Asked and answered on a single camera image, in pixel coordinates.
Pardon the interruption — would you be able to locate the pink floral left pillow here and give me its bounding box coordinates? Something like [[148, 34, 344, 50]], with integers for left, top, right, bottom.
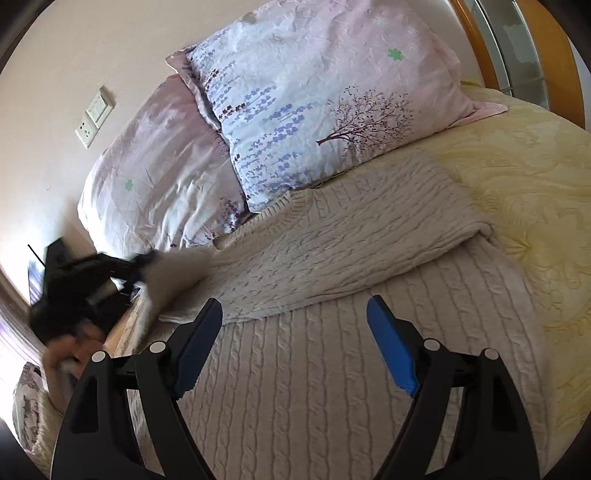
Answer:
[[77, 75, 249, 258]]

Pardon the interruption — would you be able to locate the beige cable-knit sweater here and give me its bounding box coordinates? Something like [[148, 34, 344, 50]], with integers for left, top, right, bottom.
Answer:
[[112, 154, 552, 479]]

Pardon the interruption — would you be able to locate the blue floral right pillow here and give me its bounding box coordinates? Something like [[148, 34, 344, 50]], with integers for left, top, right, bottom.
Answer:
[[167, 1, 505, 212]]

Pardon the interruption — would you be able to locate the white wall socket plate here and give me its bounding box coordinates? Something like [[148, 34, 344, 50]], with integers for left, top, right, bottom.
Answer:
[[75, 113, 98, 149]]

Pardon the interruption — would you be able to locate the person's left hand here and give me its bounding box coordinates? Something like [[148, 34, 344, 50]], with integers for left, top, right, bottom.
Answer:
[[42, 323, 105, 414]]

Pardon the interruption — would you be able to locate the yellow patterned bedsheet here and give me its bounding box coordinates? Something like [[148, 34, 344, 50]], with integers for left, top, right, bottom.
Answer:
[[427, 80, 591, 444]]

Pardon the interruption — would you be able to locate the white wall switch plate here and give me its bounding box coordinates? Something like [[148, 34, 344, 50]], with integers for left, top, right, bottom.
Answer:
[[85, 86, 115, 129]]

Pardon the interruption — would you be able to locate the wooden glass-panel headboard frame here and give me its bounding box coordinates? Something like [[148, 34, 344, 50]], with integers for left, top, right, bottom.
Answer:
[[451, 0, 590, 130]]

